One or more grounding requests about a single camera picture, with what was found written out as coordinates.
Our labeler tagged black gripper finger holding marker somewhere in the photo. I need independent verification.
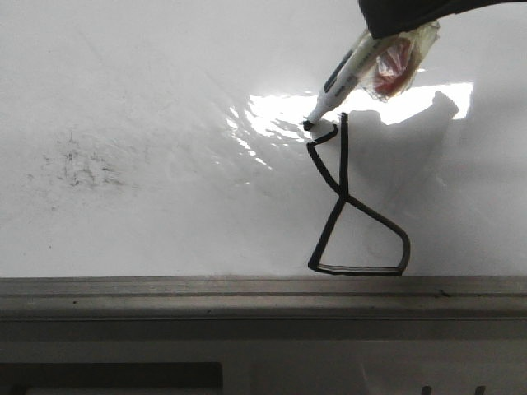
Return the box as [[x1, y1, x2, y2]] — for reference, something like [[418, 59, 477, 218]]
[[358, 0, 515, 39]]

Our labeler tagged white black whiteboard marker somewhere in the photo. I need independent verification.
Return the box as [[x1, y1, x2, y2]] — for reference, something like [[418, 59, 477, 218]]
[[303, 30, 394, 131]]

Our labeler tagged red magnet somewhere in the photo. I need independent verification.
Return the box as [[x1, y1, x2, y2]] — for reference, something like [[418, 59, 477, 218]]
[[361, 21, 440, 102]]

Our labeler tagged white plastic marker tray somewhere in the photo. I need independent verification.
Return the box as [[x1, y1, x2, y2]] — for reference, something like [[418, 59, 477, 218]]
[[1, 340, 526, 394]]

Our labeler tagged white whiteboard with metal frame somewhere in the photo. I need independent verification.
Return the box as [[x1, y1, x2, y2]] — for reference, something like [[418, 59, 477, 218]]
[[1, 1, 526, 340]]

